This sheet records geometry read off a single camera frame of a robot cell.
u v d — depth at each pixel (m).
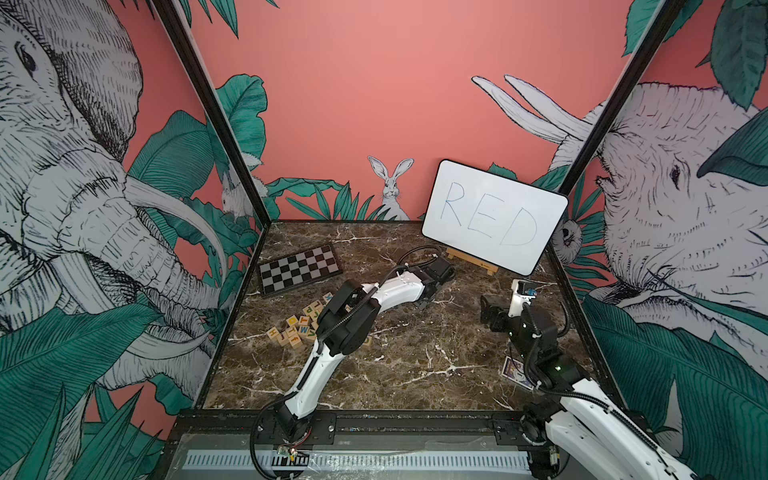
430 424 0.76
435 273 0.78
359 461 0.70
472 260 1.04
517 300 0.68
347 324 0.55
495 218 0.96
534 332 0.56
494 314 0.70
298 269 1.04
